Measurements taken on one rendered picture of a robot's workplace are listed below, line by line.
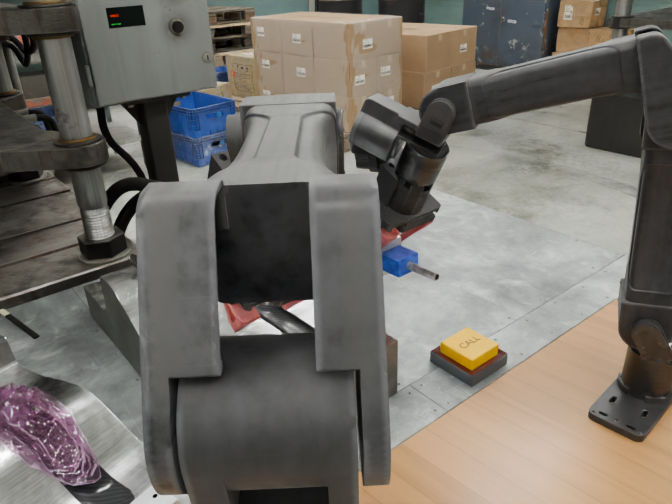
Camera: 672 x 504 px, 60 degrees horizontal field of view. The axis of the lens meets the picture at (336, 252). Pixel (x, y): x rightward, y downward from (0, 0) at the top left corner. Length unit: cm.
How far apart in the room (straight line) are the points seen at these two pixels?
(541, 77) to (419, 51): 454
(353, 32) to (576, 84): 383
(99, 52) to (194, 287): 120
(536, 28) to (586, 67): 685
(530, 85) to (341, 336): 55
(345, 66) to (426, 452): 393
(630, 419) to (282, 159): 67
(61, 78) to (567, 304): 100
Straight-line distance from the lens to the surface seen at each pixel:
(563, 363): 94
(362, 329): 22
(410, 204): 81
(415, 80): 531
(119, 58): 142
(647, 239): 78
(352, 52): 450
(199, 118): 443
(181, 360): 22
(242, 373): 23
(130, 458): 73
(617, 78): 72
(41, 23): 122
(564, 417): 85
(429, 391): 85
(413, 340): 95
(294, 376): 23
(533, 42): 760
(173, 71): 147
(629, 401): 89
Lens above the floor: 134
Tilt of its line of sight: 27 degrees down
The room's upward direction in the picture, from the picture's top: 2 degrees counter-clockwise
